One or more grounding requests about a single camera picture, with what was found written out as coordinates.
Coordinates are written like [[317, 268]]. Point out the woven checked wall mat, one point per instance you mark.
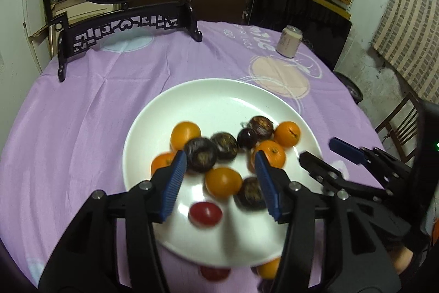
[[408, 11]]

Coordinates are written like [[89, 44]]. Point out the wooden slat-back chair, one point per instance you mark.
[[401, 121]]

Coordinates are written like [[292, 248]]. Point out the red cherry tomato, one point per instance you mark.
[[205, 214], [214, 273]]

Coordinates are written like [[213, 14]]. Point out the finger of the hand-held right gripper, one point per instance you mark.
[[346, 149], [319, 169]]

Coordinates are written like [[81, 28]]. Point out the dark wrinkled passion fruit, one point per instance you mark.
[[250, 193], [224, 146], [200, 155]]

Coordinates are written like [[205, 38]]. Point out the orange mandarin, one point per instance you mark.
[[164, 162], [272, 152], [287, 133]]

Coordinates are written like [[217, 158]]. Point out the person's right hand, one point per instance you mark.
[[401, 258]]

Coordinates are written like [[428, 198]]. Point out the white door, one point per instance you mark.
[[32, 4]]

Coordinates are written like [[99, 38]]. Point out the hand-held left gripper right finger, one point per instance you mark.
[[267, 186]]

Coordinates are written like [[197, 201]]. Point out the black flat panel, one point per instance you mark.
[[301, 8]]

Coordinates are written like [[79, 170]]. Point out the brown wrinkled passion fruit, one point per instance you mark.
[[261, 127]]

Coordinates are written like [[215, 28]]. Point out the pale drink can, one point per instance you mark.
[[289, 40]]

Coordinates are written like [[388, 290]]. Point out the purple printed tablecloth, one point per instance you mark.
[[85, 107]]

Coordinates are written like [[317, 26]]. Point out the smooth yellow-orange fruit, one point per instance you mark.
[[269, 268], [223, 181], [185, 135]]

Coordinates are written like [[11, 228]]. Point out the black wheel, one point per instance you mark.
[[349, 87]]

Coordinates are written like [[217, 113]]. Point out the white round plate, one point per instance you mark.
[[212, 100]]

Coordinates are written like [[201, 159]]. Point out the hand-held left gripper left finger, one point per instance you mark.
[[173, 186]]

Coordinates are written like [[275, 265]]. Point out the dark purple plum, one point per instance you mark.
[[247, 138]]

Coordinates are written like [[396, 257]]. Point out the pale wooden picture frame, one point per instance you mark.
[[85, 9]]

